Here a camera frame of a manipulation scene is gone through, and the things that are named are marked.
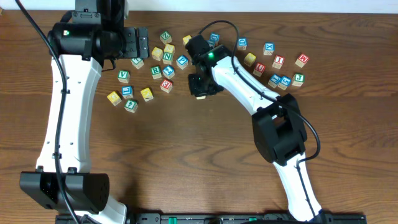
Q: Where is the red I block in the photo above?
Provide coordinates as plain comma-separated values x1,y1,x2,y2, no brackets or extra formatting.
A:
272,55,285,69

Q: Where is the blue 2 block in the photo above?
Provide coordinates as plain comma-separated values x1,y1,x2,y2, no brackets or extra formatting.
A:
162,65,175,79

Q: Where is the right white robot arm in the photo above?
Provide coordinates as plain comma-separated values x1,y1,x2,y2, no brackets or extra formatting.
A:
185,35,322,222

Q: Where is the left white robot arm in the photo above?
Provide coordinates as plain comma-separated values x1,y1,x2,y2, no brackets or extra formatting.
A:
19,0,149,223

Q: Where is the blue P block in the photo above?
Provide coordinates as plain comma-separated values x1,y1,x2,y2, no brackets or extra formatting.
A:
176,55,189,70

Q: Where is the red E block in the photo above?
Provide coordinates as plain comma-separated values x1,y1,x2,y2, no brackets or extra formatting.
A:
160,79,173,93

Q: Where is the green N block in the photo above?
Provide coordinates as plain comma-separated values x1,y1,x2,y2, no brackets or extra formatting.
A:
162,52,174,65

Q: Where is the yellow block top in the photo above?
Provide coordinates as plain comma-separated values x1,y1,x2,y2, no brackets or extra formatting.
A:
183,35,192,46

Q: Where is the blue block top pair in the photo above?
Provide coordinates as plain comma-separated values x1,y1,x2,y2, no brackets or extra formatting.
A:
210,32,220,47

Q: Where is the green R block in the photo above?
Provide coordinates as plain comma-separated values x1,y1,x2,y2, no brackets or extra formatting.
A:
150,66,162,80

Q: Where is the yellow block upper near N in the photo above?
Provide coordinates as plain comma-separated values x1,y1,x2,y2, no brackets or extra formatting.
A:
164,44,175,54

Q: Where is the yellow block n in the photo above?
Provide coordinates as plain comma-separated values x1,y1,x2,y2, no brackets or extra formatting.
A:
164,44,175,54
151,47,164,61

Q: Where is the yellow block upper right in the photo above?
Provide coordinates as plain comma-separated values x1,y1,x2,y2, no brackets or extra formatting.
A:
244,52,257,67

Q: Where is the blue D block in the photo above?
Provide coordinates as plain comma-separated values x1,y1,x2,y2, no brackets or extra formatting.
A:
237,38,248,51

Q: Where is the yellow block lower left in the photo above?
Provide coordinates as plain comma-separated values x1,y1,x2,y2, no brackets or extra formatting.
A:
141,87,154,102

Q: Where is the red U block right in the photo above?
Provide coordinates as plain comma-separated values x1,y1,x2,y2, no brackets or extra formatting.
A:
253,62,266,77

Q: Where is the green Z block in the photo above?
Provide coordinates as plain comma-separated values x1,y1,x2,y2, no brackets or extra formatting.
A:
160,30,172,45

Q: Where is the green 7 block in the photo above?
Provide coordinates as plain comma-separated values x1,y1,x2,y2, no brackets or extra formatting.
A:
131,58,144,69

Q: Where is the blue X block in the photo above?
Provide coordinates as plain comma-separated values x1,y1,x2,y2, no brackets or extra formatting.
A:
263,42,275,55

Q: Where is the green 4 block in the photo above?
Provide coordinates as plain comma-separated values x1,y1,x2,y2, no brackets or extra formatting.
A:
124,100,138,113

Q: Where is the blue L block left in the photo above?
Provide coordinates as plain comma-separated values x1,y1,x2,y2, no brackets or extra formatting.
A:
121,86,134,99

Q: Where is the green V block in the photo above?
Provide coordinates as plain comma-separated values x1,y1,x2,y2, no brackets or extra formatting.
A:
118,70,130,83

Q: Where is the yellow block far left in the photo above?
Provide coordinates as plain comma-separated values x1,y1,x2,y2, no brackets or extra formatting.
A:
107,91,122,106

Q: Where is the green J block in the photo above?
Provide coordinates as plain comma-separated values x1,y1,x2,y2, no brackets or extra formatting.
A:
292,73,305,86

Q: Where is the red M block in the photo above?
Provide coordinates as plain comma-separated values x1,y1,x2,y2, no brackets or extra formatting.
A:
295,54,309,68

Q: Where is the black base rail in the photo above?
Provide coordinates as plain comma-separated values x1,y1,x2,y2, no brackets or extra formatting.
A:
55,212,367,224

